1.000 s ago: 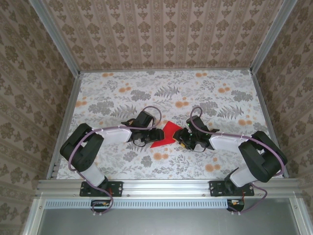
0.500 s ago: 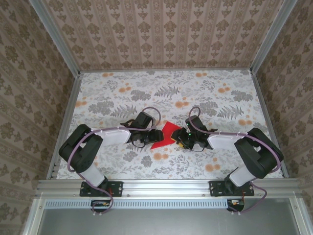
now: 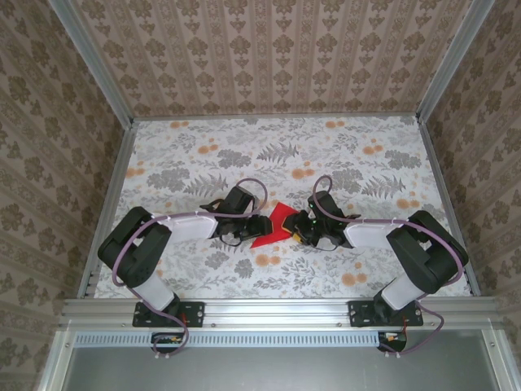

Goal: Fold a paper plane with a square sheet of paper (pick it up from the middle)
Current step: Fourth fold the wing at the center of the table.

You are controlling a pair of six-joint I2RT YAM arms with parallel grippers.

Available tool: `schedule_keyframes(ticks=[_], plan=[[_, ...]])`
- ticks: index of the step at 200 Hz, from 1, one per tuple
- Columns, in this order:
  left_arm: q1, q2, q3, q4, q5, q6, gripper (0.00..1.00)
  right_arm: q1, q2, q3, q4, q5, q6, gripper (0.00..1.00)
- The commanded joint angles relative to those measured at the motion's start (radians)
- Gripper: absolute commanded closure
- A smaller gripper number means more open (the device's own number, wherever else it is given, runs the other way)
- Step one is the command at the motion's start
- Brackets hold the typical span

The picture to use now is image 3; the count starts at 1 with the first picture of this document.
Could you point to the red square paper sheet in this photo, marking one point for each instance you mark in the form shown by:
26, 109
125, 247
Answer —
274, 230

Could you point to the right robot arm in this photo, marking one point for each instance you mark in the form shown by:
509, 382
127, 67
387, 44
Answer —
427, 252

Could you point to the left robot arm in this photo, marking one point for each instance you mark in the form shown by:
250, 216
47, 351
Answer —
134, 252

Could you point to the aluminium front beam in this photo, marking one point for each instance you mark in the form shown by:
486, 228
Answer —
277, 311

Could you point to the floral tablecloth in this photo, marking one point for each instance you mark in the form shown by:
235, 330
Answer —
325, 138

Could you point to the black controller board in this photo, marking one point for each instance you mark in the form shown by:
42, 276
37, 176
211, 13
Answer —
163, 339
392, 344

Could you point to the grey metal panel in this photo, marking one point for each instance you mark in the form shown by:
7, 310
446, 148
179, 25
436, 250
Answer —
277, 370

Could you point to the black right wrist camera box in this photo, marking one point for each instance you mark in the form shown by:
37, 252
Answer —
325, 205

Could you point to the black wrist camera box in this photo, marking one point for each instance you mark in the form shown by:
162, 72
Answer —
242, 199
325, 205

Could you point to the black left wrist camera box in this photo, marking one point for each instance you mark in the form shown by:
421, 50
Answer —
242, 199

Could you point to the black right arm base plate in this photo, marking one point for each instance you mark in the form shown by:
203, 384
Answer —
358, 313

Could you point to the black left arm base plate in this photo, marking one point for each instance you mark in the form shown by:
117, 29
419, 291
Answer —
195, 313

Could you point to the aluminium back rail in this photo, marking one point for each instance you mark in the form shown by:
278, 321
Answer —
277, 117

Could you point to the aluminium side rail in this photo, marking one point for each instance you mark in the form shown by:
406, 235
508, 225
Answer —
446, 203
110, 203

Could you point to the aluminium frame post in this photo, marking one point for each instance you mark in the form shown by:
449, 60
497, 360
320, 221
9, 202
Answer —
452, 61
99, 61

